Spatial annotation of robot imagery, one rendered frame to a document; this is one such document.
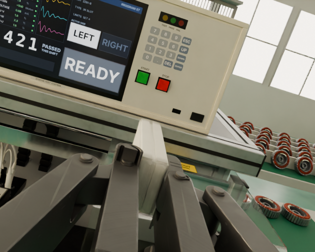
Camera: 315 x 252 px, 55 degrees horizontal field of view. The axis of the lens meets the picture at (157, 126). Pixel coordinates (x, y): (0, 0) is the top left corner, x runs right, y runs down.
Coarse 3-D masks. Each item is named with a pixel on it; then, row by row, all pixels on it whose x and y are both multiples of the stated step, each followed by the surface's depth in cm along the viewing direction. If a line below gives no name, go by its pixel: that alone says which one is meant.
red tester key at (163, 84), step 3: (159, 78) 53; (159, 81) 53; (162, 81) 53; (165, 81) 53; (168, 81) 53; (159, 84) 53; (162, 84) 53; (165, 84) 53; (159, 87) 53; (162, 87) 53; (165, 87) 53; (165, 90) 53
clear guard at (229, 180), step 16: (112, 144) 51; (192, 160) 56; (192, 176) 49; (208, 176) 51; (224, 176) 53; (240, 192) 49; (96, 208) 34; (256, 208) 45; (144, 224) 34; (256, 224) 40; (144, 240) 33; (272, 240) 38
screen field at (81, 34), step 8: (72, 24) 50; (72, 32) 50; (80, 32) 50; (88, 32) 50; (96, 32) 50; (104, 32) 50; (72, 40) 50; (80, 40) 50; (88, 40) 51; (96, 40) 51; (104, 40) 51; (112, 40) 51; (120, 40) 51; (128, 40) 51; (96, 48) 51; (104, 48) 51; (112, 48) 51; (120, 48) 51; (128, 48) 51
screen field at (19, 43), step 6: (6, 30) 49; (12, 30) 49; (6, 36) 50; (12, 36) 50; (18, 36) 50; (24, 36) 50; (30, 36) 50; (6, 42) 50; (12, 42) 50; (18, 42) 50; (24, 42) 50; (30, 42) 50; (36, 42) 50; (24, 48) 50; (30, 48) 50; (36, 48) 50
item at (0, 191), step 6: (0, 180) 61; (12, 180) 62; (18, 180) 63; (24, 180) 63; (0, 186) 55; (12, 186) 59; (18, 186) 61; (24, 186) 64; (0, 192) 53; (6, 192) 54; (12, 192) 58; (18, 192) 60; (0, 198) 52; (6, 198) 54; (0, 204) 52
